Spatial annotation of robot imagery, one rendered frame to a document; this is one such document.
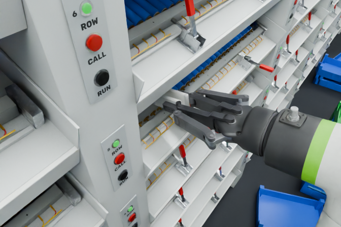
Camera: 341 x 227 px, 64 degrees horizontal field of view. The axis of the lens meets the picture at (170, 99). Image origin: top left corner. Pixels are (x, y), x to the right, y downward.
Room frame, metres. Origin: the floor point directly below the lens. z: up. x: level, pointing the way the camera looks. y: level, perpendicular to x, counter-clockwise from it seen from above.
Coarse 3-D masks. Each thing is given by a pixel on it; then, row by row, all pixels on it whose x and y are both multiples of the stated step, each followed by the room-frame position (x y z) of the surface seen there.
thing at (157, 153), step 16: (272, 32) 0.75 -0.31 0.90; (256, 48) 0.69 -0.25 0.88; (272, 48) 0.71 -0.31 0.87; (224, 80) 0.54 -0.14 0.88; (240, 80) 0.56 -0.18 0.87; (144, 112) 0.40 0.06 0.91; (176, 128) 0.38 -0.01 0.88; (144, 144) 0.33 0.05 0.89; (160, 144) 0.34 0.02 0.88; (176, 144) 0.34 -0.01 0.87; (144, 160) 0.30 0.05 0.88; (160, 160) 0.31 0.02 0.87
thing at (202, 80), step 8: (256, 32) 0.73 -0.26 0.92; (248, 40) 0.68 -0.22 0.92; (256, 40) 0.71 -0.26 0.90; (240, 48) 0.64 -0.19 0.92; (224, 56) 0.60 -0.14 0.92; (232, 56) 0.60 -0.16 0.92; (216, 64) 0.56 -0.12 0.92; (224, 64) 0.57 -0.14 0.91; (208, 72) 0.53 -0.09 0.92; (216, 72) 0.54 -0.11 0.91; (200, 80) 0.50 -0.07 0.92; (208, 80) 0.51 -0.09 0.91; (192, 88) 0.47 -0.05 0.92; (160, 112) 0.39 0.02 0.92; (168, 112) 0.40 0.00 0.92; (152, 120) 0.37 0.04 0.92; (160, 120) 0.37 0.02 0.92; (144, 128) 0.35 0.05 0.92; (152, 128) 0.35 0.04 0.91; (144, 136) 0.33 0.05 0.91; (152, 136) 0.34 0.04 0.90
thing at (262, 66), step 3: (249, 60) 0.61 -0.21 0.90; (252, 63) 0.60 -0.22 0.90; (255, 63) 0.59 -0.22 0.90; (258, 63) 0.59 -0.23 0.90; (258, 66) 0.58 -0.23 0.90; (261, 66) 0.58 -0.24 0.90; (264, 66) 0.58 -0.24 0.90; (267, 66) 0.58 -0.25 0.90; (264, 69) 0.57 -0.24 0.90; (267, 69) 0.57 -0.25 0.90; (270, 69) 0.56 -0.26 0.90; (273, 69) 0.56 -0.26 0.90
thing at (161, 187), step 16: (256, 80) 0.76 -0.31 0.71; (256, 96) 0.70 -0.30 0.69; (192, 144) 0.47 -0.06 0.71; (176, 160) 0.42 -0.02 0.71; (192, 160) 0.43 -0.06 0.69; (160, 176) 0.37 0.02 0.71; (176, 176) 0.38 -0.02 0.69; (160, 192) 0.34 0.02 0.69; (176, 192) 0.34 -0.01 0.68; (160, 208) 0.30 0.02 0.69
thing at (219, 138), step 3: (213, 132) 0.28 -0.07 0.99; (216, 135) 0.28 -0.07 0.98; (219, 135) 0.28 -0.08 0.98; (222, 135) 0.28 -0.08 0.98; (216, 138) 0.27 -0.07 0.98; (219, 138) 0.27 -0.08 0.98; (222, 138) 0.27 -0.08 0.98; (225, 138) 0.27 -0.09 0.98; (228, 138) 0.27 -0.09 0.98; (207, 141) 0.27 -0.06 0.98; (216, 141) 0.27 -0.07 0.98; (219, 141) 0.27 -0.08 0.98; (222, 141) 0.27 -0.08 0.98; (210, 144) 0.26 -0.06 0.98; (213, 144) 0.26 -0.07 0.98
